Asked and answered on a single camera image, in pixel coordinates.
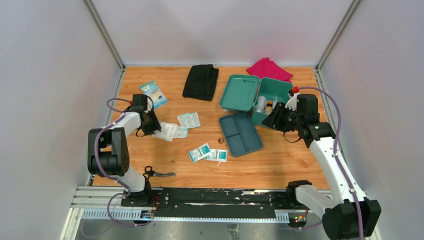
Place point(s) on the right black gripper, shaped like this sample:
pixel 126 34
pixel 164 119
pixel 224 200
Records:
pixel 274 120

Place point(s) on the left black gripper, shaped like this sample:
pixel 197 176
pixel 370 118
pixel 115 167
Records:
pixel 155 126

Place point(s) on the white gauze pad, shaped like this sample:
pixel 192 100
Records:
pixel 167 131

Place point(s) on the light blue mask packet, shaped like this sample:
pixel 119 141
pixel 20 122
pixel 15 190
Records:
pixel 152 90

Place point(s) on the brown bottle orange cap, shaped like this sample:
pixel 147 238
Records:
pixel 268 108

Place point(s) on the white bottle green label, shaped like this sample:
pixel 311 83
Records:
pixel 261 103

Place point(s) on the teal white sachet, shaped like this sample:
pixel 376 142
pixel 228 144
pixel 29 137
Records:
pixel 217 155
pixel 199 153

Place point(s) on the teal medicine box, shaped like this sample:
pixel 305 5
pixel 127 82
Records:
pixel 241 92

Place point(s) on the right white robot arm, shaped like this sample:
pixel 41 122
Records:
pixel 348 213

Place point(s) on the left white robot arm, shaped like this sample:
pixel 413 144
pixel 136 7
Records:
pixel 108 154

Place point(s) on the bandage strips pack lower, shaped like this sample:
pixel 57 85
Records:
pixel 181 132

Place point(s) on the dark teal divided tray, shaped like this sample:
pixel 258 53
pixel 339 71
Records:
pixel 240 134

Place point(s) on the black folded cloth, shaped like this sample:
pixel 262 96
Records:
pixel 201 82

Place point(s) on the pink folded cloth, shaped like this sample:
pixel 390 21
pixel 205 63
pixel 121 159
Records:
pixel 266 68

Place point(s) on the black handled scissors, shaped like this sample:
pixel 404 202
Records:
pixel 149 172

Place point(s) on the black metal base rail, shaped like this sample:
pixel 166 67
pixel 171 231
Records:
pixel 224 205

